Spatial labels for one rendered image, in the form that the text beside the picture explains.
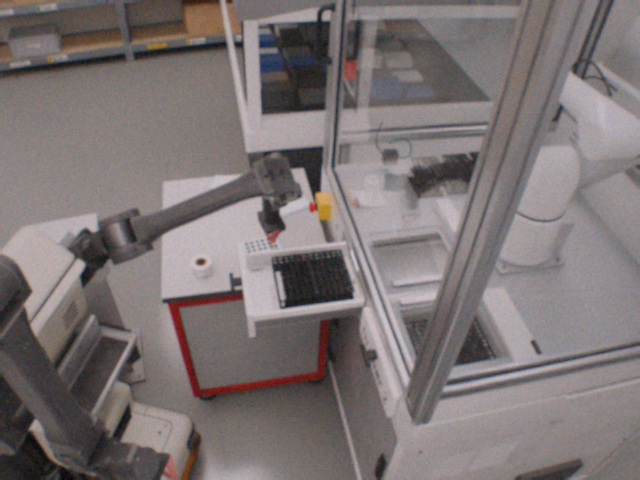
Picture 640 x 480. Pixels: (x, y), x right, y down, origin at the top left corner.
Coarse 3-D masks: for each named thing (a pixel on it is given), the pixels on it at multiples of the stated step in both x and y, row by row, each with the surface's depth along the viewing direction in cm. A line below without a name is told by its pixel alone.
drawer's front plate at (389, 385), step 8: (368, 312) 142; (368, 320) 141; (360, 328) 150; (368, 328) 141; (376, 328) 139; (368, 336) 142; (376, 336) 137; (368, 344) 143; (376, 344) 135; (376, 352) 136; (384, 352) 133; (376, 360) 136; (384, 360) 131; (376, 368) 137; (384, 368) 130; (376, 376) 139; (384, 376) 130; (392, 376) 128; (384, 384) 131; (392, 384) 127; (384, 392) 132; (392, 392) 125; (392, 400) 125; (392, 408) 128; (392, 416) 131
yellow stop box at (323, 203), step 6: (324, 192) 182; (318, 198) 179; (324, 198) 179; (318, 204) 178; (324, 204) 177; (330, 204) 177; (318, 210) 180; (324, 210) 178; (330, 210) 179; (318, 216) 181; (324, 216) 180; (330, 216) 181
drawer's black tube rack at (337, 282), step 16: (288, 256) 160; (320, 256) 161; (336, 256) 161; (272, 272) 160; (288, 272) 160; (304, 272) 156; (320, 272) 156; (336, 272) 156; (288, 288) 151; (304, 288) 156; (320, 288) 152; (336, 288) 156; (352, 288) 152; (288, 304) 151; (304, 304) 151
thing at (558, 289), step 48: (624, 0) 53; (624, 48) 58; (576, 96) 61; (624, 96) 63; (576, 144) 67; (624, 144) 69; (528, 192) 72; (576, 192) 74; (624, 192) 76; (528, 240) 80; (576, 240) 82; (624, 240) 85; (528, 288) 89; (576, 288) 93; (624, 288) 97; (480, 336) 97; (528, 336) 102; (576, 336) 107; (624, 336) 112
